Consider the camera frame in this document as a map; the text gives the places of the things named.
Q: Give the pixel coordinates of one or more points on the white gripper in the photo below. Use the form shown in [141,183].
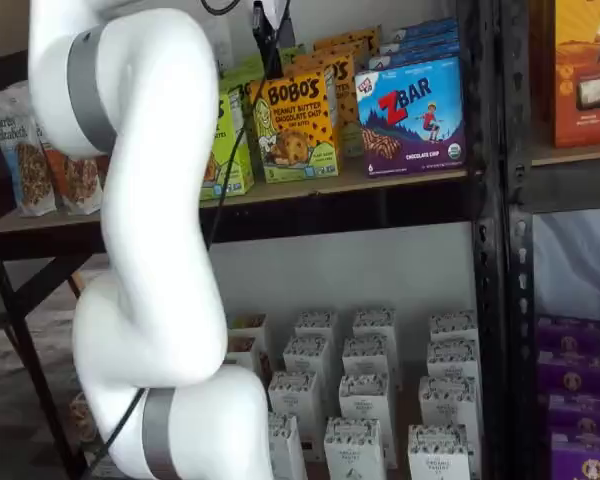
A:
[279,12]

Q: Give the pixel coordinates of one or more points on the orange Bobo's peanut butter box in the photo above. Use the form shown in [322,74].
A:
[352,32]
[300,130]
[345,100]
[340,47]

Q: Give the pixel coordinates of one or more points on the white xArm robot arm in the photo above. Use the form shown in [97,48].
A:
[150,250]

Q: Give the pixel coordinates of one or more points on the green Bobo's apple pie box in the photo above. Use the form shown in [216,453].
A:
[220,150]
[245,70]
[292,54]

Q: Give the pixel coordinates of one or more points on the blue purple Zbar box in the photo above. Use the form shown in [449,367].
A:
[425,27]
[425,42]
[420,56]
[410,125]

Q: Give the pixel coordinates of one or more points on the purely elizabeth box yellow label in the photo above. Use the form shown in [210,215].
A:
[250,322]
[242,350]

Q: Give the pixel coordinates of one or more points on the white patterned pantry box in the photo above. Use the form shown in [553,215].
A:
[452,360]
[305,360]
[452,325]
[290,450]
[295,405]
[365,400]
[352,455]
[367,357]
[437,457]
[375,322]
[447,405]
[316,325]

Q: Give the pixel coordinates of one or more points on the large orange snack box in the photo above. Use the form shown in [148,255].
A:
[585,75]

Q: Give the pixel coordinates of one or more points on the purple snack box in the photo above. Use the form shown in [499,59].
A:
[585,415]
[570,332]
[572,375]
[587,462]

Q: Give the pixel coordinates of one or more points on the purely elizabeth bag blue label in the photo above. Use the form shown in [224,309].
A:
[15,165]

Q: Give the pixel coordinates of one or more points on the black metal shelf frame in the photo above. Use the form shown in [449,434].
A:
[487,300]
[522,325]

